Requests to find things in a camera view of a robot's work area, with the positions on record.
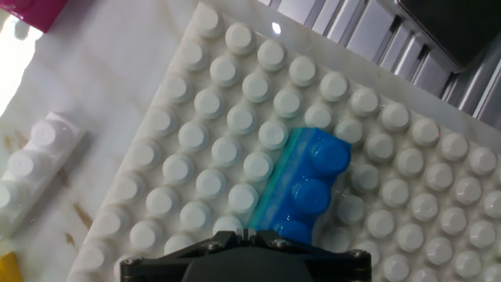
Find white four-stud block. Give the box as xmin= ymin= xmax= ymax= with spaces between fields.
xmin=0 ymin=111 xmax=88 ymax=240

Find white studded baseplate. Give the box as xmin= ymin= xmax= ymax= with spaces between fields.
xmin=64 ymin=2 xmax=501 ymax=282

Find blue four-stud block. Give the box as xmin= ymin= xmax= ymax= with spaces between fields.
xmin=269 ymin=127 xmax=352 ymax=246

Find magenta three-stud block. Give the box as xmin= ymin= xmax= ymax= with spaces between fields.
xmin=0 ymin=0 xmax=68 ymax=34

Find white marble board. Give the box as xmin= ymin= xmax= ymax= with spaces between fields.
xmin=0 ymin=0 xmax=501 ymax=282

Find teal four-stud block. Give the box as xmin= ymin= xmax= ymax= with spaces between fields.
xmin=247 ymin=127 xmax=305 ymax=233

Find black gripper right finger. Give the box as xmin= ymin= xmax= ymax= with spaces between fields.
xmin=244 ymin=229 xmax=373 ymax=282

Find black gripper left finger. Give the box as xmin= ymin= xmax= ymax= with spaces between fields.
xmin=119 ymin=229 xmax=246 ymax=282

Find orange-yellow four-stud block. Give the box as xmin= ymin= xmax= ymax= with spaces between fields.
xmin=0 ymin=251 xmax=24 ymax=282

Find silver digital scale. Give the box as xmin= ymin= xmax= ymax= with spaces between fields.
xmin=395 ymin=0 xmax=501 ymax=74

